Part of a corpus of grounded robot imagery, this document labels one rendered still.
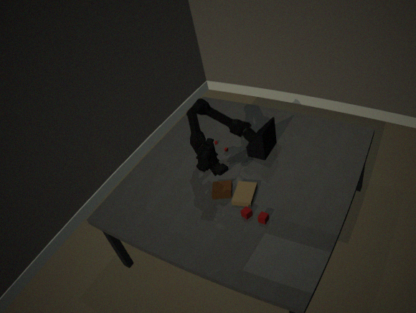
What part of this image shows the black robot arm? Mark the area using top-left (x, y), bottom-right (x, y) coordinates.
top-left (186, 98), bottom-right (259, 172)

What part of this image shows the tan board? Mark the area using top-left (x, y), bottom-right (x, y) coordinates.
top-left (232, 181), bottom-right (257, 207)

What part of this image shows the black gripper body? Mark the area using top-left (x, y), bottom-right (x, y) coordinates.
top-left (210, 152), bottom-right (228, 176)

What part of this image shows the red cube block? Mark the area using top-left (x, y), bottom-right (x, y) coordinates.
top-left (257, 211), bottom-right (269, 225)
top-left (240, 206), bottom-right (253, 220)

